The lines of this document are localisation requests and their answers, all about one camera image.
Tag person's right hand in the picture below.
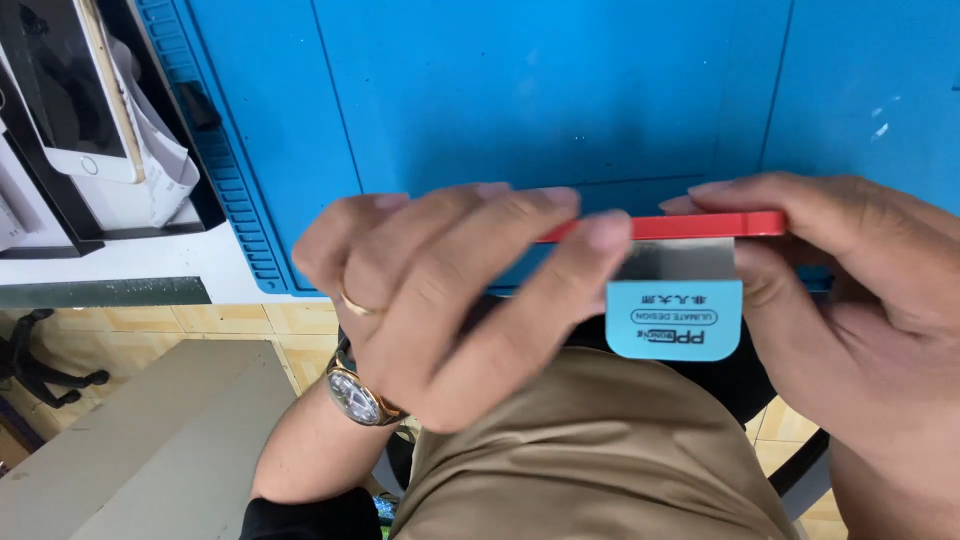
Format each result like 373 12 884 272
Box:
660 172 960 481

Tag person's left hand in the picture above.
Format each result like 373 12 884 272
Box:
292 183 635 436

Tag red smartphone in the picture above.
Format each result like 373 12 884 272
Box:
536 211 787 245

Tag light blue metal pry tool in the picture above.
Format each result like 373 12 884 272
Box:
604 238 744 363

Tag gold wristwatch with dark dial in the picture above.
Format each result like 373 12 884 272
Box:
326 337 411 428

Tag black shirt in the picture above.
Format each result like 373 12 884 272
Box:
240 487 385 540

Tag blue silicone work mat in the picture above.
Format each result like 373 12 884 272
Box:
131 0 960 297

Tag khaki trousers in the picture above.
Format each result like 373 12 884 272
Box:
390 348 801 540

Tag crumpled white paper bag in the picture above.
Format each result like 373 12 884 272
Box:
105 30 202 230

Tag dark green cutting mat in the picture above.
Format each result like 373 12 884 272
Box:
0 276 213 309

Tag black plastic tray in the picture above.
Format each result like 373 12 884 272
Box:
0 0 228 243

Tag grey cabinet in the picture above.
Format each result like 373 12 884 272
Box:
0 339 303 540

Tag small black tray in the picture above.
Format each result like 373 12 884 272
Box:
0 123 106 261

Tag black swivel chair base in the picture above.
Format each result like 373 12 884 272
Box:
0 308 111 411

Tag white and gold smartphone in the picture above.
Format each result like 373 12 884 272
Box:
15 0 148 186

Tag gold finger ring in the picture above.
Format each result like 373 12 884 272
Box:
339 288 384 317

